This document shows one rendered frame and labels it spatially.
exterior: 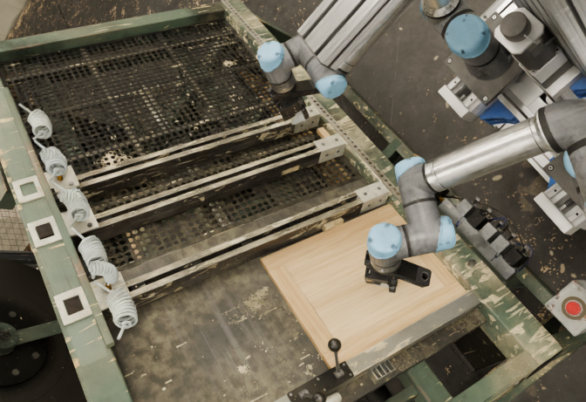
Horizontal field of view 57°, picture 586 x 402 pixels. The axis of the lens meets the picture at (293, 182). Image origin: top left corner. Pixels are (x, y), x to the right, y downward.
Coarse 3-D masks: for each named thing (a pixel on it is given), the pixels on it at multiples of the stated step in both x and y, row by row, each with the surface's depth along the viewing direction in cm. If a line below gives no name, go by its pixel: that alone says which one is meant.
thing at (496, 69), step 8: (504, 48) 167; (496, 56) 166; (504, 56) 167; (512, 56) 170; (488, 64) 167; (496, 64) 168; (504, 64) 169; (472, 72) 175; (480, 72) 172; (488, 72) 170; (496, 72) 170; (504, 72) 172
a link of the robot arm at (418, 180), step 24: (528, 120) 107; (552, 120) 102; (576, 120) 99; (480, 144) 113; (504, 144) 109; (528, 144) 106; (552, 144) 103; (408, 168) 124; (432, 168) 120; (456, 168) 116; (480, 168) 114; (408, 192) 123; (432, 192) 122
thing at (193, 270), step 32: (352, 192) 201; (384, 192) 203; (288, 224) 188; (320, 224) 192; (192, 256) 172; (224, 256) 174; (256, 256) 184; (96, 288) 157; (128, 288) 163; (160, 288) 165; (64, 320) 149
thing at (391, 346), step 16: (448, 304) 177; (464, 304) 178; (432, 320) 173; (448, 320) 174; (400, 336) 167; (416, 336) 168; (368, 352) 162; (384, 352) 163; (400, 352) 168; (352, 368) 158; (368, 368) 159; (288, 400) 149
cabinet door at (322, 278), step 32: (352, 224) 197; (288, 256) 184; (320, 256) 186; (352, 256) 188; (416, 256) 192; (288, 288) 176; (320, 288) 178; (352, 288) 180; (384, 288) 181; (416, 288) 183; (448, 288) 184; (320, 320) 170; (352, 320) 172; (384, 320) 173; (416, 320) 174; (320, 352) 163; (352, 352) 164
